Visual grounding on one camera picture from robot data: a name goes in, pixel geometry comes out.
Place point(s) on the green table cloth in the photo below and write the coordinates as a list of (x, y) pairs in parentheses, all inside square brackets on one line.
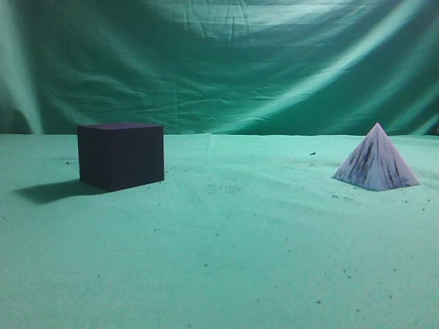
[(244, 232)]

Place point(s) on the white marbled square pyramid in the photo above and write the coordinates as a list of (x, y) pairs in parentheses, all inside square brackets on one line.
[(376, 164)]

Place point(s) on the green backdrop cloth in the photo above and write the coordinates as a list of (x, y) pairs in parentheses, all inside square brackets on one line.
[(220, 67)]

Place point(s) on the dark purple cube block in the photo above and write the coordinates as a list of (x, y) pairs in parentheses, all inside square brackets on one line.
[(116, 156)]

